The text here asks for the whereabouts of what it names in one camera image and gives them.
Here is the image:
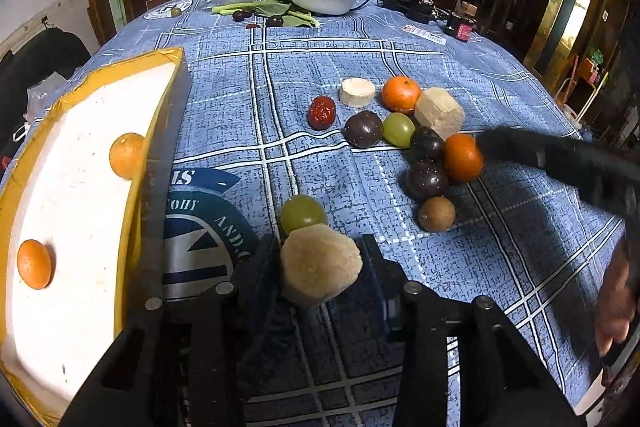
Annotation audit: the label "white red label card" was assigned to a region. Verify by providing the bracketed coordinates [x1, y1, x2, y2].
[402, 25, 447, 46]

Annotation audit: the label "brown round fruit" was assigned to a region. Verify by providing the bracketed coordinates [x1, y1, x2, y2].
[418, 196, 457, 233]

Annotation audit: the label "person's right hand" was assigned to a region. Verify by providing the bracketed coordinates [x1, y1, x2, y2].
[595, 237, 640, 358]

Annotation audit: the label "orange tangerine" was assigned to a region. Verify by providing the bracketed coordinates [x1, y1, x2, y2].
[16, 239, 53, 291]
[109, 133, 147, 180]
[381, 76, 422, 114]
[442, 133, 485, 184]

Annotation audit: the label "beige square sugarcane chunk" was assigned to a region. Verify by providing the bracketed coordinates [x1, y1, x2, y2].
[414, 87, 465, 141]

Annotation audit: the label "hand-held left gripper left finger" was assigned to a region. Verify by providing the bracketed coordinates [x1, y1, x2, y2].
[60, 234, 285, 427]

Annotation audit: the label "green leafy vegetables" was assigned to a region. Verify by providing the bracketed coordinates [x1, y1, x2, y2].
[211, 0, 321, 29]

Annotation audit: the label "small dark jar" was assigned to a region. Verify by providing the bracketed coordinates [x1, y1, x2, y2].
[445, 10, 478, 42]

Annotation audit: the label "black power adapter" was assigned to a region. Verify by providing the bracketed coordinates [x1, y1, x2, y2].
[382, 0, 436, 24]

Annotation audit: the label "white foam tray yellow tape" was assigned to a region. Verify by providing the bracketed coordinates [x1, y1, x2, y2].
[0, 47, 193, 427]

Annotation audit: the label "black sofa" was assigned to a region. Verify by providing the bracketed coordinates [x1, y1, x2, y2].
[0, 27, 92, 170]

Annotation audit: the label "beige rounded sugarcane chunk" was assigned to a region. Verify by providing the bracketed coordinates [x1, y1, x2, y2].
[279, 227, 364, 309]

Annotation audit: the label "round beige sugarcane slice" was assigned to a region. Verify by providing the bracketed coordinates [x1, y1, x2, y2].
[339, 78, 376, 108]

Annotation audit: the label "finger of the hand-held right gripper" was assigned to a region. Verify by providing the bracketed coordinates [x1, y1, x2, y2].
[477, 129, 547, 168]

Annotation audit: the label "red date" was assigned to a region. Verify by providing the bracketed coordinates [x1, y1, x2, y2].
[307, 95, 337, 130]

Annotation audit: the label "dark purple passion fruit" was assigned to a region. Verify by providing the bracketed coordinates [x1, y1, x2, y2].
[344, 110, 384, 148]
[404, 158, 449, 201]
[410, 126, 446, 162]

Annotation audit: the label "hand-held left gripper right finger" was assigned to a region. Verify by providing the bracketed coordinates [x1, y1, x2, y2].
[360, 234, 587, 427]

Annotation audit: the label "clear plastic bag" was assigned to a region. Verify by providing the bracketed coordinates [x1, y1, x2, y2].
[26, 74, 70, 124]

